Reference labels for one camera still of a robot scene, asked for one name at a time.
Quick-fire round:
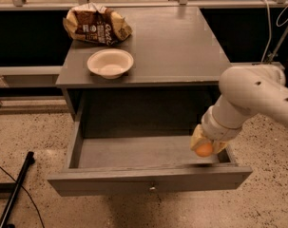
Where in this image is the brown chip bag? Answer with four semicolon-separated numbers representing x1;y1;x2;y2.
63;3;132;46

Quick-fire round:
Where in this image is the thin black floor cable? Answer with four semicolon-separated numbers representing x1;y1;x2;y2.
0;156;47;228

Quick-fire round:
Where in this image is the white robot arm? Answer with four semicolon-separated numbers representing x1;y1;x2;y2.
190;65;288;157

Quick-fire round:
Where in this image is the black stand leg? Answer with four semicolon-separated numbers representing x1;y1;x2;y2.
0;151;35;228

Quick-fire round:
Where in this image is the orange fruit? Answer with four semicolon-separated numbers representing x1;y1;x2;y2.
195;142;213;157

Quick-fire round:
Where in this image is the white paper bowl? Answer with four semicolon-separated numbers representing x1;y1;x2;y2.
86;48;134;79

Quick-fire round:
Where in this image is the grey wooden cabinet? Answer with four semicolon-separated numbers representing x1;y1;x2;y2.
57;7;230;124

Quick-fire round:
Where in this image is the grey open top drawer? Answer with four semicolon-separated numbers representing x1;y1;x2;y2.
48;121;252;196

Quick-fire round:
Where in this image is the white hanging cable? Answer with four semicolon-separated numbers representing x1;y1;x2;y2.
259;0;288;64

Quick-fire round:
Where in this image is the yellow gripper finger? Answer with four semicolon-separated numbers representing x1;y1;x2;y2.
190;124;212;152
212;141;228;154

